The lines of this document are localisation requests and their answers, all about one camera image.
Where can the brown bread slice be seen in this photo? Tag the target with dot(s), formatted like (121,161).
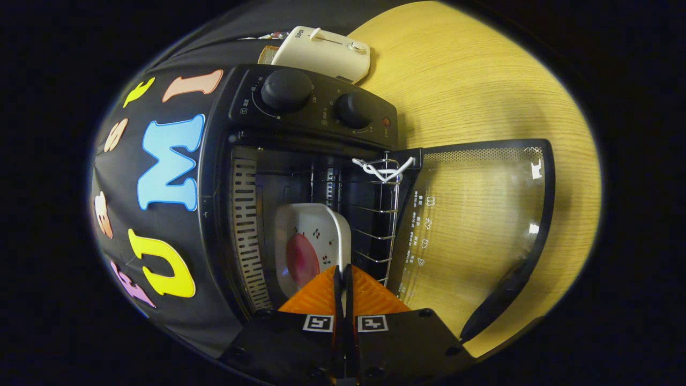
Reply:
(268,54)

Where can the white rectangular plate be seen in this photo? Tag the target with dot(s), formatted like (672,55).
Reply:
(313,220)

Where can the black toaster oven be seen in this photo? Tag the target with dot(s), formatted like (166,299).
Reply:
(324,104)

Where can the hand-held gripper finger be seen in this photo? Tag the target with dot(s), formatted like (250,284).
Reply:
(349,300)
(338,300)

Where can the white toaster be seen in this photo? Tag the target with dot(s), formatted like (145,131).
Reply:
(321,53)

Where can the pink ham slice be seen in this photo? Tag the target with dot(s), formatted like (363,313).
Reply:
(303,260)

